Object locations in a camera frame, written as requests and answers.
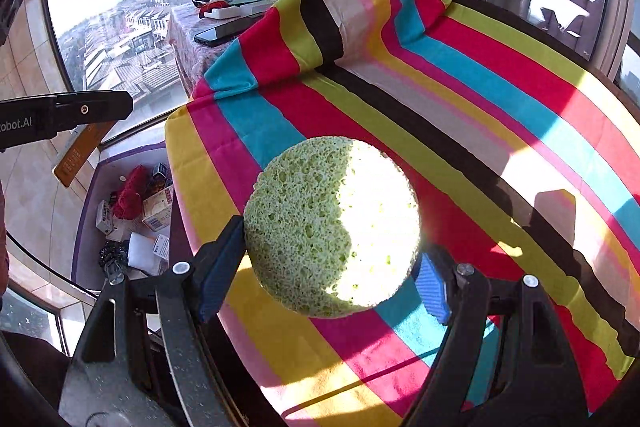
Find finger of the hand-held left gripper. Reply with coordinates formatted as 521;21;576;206
50;90;135;138

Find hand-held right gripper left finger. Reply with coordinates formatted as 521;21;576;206
59;214;248;427

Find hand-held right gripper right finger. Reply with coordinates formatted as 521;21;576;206
402;252;588;427

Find long orange box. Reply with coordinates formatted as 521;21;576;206
52;121;119;188

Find white cardboard box purple edge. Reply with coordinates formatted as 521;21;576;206
70;141;175;294

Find white green medicine box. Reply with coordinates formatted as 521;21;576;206
127;231;171;276

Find white orange box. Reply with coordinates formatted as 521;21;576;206
141;185;174;233

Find silver foil wrapper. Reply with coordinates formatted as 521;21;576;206
99;239;132;284

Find round green sponge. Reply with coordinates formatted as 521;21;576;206
242;136;422;319

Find small white box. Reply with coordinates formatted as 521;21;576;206
94;199;117;236

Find side table floral cloth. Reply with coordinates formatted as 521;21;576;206
166;0;282;96

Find black smartphone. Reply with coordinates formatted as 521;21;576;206
193;13;267;48

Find striped colourful tablecloth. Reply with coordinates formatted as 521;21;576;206
165;0;640;427

